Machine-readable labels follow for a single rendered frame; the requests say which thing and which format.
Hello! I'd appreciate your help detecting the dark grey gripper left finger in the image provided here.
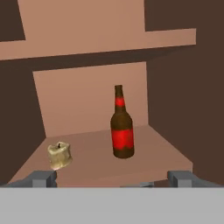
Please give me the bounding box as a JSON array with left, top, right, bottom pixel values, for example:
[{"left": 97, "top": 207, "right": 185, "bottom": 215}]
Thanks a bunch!
[{"left": 3, "top": 170, "right": 58, "bottom": 188}]

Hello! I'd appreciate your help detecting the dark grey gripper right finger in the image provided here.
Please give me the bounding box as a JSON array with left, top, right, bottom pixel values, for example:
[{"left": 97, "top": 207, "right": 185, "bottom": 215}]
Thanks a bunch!
[{"left": 166, "top": 170, "right": 223, "bottom": 188}]

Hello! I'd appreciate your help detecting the brown beer bottle red label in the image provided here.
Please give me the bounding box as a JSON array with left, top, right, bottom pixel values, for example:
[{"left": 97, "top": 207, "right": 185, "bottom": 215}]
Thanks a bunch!
[{"left": 109, "top": 84, "right": 136, "bottom": 159}]

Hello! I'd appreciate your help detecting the brown wooden cabinet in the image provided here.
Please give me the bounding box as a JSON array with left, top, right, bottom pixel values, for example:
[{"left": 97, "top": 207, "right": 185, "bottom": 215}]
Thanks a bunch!
[{"left": 0, "top": 0, "right": 224, "bottom": 188}]

